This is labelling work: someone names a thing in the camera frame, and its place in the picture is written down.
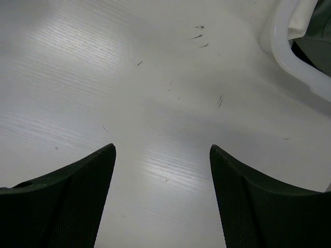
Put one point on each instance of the grey skirt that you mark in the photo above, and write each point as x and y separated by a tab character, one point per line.
309	29

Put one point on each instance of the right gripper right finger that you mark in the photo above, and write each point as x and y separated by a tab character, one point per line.
257	210

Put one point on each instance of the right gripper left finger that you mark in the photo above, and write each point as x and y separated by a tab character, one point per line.
60	209

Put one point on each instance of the white laundry basket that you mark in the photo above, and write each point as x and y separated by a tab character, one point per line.
289	20

